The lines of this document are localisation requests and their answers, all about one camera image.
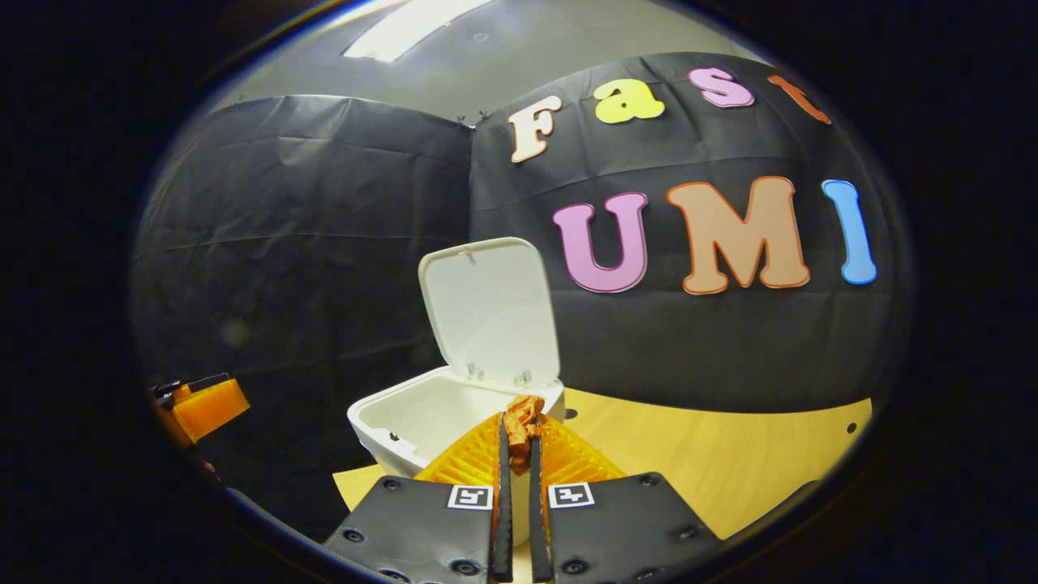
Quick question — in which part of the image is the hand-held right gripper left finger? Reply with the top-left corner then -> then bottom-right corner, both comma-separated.
323,412 -> 514,584

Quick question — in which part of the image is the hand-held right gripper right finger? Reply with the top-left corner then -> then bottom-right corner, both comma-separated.
528,415 -> 723,584

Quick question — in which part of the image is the orange paper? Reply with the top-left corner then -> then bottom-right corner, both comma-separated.
503,395 -> 547,477

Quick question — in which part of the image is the white desktop garbage bin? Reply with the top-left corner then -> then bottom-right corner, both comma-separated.
347,237 -> 567,546

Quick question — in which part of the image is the wooden desktop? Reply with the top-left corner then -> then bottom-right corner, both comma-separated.
331,387 -> 874,584

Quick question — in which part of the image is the ceiling light panel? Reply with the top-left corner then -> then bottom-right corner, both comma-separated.
343,0 -> 497,63

